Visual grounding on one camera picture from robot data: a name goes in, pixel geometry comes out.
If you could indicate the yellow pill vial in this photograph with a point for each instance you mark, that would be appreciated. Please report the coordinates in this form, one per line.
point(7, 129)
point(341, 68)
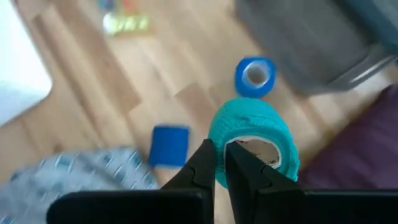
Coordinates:
point(126, 24)

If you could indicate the blue bandage roll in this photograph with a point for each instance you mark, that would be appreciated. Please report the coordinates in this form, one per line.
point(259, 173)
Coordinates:
point(241, 84)
point(168, 146)

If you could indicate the white woven plastic basket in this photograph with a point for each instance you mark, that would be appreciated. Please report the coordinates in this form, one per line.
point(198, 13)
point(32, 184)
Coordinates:
point(18, 71)

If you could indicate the maroon cloth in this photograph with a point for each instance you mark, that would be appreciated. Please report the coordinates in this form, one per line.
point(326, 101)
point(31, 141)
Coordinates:
point(357, 149)

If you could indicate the teal bandage roll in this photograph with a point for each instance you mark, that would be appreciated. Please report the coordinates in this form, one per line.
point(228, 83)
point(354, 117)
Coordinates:
point(248, 119)

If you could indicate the grey patterned cloth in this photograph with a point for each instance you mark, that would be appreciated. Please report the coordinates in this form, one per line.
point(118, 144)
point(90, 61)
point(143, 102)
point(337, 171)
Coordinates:
point(77, 174)

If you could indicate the teal pill vial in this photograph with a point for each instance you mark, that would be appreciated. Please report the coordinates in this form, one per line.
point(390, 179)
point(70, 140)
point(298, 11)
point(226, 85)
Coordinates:
point(105, 3)

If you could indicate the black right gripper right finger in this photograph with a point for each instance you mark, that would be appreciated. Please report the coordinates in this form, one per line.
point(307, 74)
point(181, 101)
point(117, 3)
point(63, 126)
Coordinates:
point(248, 180)

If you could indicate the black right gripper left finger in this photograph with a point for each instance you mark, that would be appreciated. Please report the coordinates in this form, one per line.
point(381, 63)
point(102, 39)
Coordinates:
point(202, 168)

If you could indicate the grey translucent plastic bin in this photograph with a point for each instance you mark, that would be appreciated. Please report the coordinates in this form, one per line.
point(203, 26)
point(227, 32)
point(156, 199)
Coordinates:
point(304, 40)

